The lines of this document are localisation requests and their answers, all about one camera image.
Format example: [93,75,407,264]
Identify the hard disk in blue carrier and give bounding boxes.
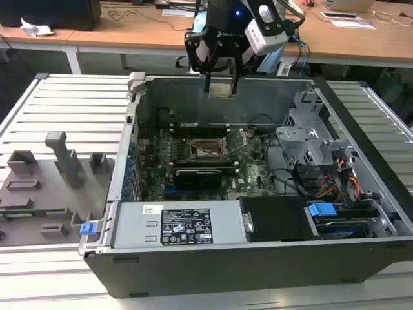
[305,200,380,242]

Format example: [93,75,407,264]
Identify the silver CPU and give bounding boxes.
[208,82,235,99]

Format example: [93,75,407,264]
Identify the yellow red wire bundle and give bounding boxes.
[317,156,361,198]

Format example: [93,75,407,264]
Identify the blue cable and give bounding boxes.
[290,34,311,78]

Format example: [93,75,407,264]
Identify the grey parts rack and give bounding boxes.
[0,130,116,249]

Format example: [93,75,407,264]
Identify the blue expansion slot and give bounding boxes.
[163,185,194,200]

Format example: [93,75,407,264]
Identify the wooden desk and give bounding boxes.
[66,0,306,70]
[0,24,81,75]
[283,0,413,70]

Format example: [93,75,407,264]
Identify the grey power supply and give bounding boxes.
[109,199,248,250]

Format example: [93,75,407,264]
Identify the green motherboard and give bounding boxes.
[135,125,281,201]

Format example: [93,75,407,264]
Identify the black cable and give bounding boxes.
[266,135,310,198]
[248,113,293,136]

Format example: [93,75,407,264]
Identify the metal socket cover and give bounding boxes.
[221,128,252,156]

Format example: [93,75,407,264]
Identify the silver laptop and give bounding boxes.
[325,0,377,13]

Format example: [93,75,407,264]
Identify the CPU socket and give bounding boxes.
[188,137,234,163]

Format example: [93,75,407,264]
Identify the black monitor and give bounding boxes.
[0,0,103,32]

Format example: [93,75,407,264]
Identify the black plastic shroud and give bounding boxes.
[239,195,322,243]

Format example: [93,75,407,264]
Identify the black grey PC case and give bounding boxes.
[78,71,413,300]

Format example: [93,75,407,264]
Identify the black graphics card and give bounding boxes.
[174,167,224,192]

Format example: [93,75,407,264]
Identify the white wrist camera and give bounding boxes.
[244,17,289,56]

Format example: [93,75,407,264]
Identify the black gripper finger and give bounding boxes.
[229,47,259,97]
[185,30,224,95]

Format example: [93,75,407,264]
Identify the crumpled white paper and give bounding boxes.
[19,16,55,38]

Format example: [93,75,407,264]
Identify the white paper sheet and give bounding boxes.
[162,8,197,17]
[332,19,377,30]

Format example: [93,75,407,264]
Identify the grey metal drive cage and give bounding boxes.
[276,90,358,169]

